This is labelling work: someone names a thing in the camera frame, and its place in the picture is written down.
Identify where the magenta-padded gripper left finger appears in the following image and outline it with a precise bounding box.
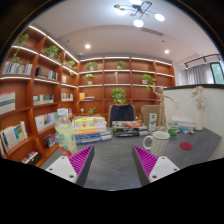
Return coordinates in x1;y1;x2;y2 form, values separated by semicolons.
45;144;96;188

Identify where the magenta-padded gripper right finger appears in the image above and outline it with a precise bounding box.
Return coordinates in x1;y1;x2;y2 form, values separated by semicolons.
131;145;181;187

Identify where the white mug grey triangle pattern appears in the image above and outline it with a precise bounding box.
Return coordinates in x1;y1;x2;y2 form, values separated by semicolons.
142;130;171;158

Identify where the flat round red coaster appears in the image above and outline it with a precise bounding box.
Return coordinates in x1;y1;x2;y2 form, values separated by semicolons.
179;142;193;151

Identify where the small green white box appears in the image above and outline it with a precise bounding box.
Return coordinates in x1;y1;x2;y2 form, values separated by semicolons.
166;122;179;137

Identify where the tall green white carton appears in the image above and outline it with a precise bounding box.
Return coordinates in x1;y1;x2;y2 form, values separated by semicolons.
147;112;158;133

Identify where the stack of colourful books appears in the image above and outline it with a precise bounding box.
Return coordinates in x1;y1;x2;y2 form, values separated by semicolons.
72;115;113;145

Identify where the stack of white packs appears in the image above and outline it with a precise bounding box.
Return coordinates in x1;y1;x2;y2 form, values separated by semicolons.
170;115;197;129

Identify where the white vase with flowers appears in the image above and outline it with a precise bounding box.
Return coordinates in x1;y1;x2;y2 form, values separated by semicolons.
191;85;206;132

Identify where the dark office chair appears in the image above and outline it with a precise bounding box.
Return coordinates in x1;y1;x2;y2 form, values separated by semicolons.
108;103;137;128

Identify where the wooden shelf unit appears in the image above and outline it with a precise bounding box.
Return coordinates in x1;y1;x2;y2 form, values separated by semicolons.
0;24;176;168

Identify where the grey curtain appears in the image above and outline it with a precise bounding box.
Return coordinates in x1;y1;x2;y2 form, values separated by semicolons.
185;63;215;86

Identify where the window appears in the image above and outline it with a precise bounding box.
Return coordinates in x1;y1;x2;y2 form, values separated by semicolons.
210;61;224;85

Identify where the ceiling air vent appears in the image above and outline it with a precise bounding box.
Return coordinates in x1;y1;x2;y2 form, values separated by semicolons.
139;27;164;37

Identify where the black multi-bulb ceiling lamp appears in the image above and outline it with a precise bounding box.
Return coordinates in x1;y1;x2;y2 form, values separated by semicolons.
113;0;166;28

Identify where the black track light rail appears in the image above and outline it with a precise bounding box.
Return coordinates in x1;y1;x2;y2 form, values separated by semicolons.
183;53;223;69

